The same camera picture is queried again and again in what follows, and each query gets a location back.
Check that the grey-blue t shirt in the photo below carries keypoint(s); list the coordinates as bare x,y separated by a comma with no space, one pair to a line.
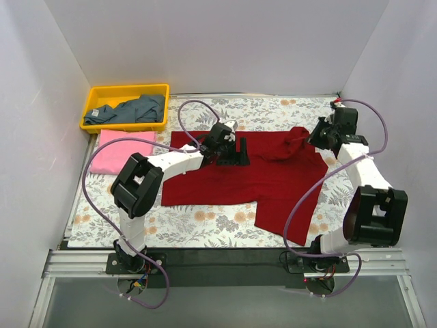
145,109

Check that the folded pink t shirt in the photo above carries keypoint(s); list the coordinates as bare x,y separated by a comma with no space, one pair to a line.
112,159

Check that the red t shirt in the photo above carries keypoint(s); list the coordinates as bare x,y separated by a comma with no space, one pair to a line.
283,167

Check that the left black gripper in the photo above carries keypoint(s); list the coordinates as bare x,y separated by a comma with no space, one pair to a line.
232,160

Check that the aluminium frame rail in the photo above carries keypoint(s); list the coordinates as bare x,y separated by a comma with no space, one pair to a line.
76,263

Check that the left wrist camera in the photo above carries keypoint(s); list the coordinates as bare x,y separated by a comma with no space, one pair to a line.
232,126

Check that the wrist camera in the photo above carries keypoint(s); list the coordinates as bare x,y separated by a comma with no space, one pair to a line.
232,126
337,103

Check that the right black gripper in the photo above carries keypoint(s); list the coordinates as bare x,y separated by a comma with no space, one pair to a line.
317,135

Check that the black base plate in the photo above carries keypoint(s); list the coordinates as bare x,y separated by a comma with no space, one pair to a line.
219,267

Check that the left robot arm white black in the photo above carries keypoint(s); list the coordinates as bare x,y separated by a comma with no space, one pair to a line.
137,185

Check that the yellow plastic bin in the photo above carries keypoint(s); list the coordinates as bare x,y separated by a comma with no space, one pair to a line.
113,95

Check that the floral table mat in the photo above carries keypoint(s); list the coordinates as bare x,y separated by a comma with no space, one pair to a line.
91,222

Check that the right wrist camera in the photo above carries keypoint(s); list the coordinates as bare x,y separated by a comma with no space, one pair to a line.
337,103

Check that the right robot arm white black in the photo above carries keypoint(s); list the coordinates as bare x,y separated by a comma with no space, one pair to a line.
376,212

